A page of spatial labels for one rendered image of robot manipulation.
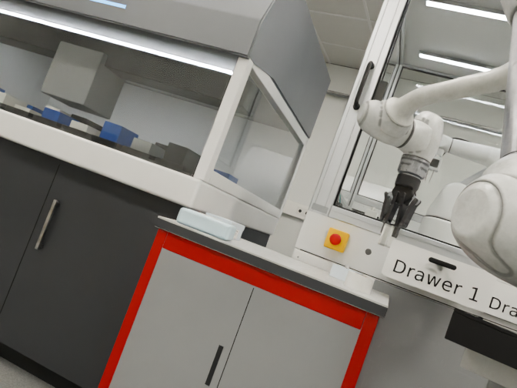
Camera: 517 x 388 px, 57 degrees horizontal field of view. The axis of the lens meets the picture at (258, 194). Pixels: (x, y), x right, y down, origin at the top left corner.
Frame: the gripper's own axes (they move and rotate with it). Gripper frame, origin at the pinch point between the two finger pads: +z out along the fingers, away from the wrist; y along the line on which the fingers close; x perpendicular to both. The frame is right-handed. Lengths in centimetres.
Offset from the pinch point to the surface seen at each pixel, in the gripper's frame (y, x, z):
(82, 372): -65, -51, 83
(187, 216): -14, -62, 16
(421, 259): 16.8, -4.2, 3.7
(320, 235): -28.0, -0.4, 7.4
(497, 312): 23.1, 35.0, 10.5
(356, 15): -213, 130, -182
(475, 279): 28.9, 4.7, 3.9
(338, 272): -1.6, -14.1, 16.0
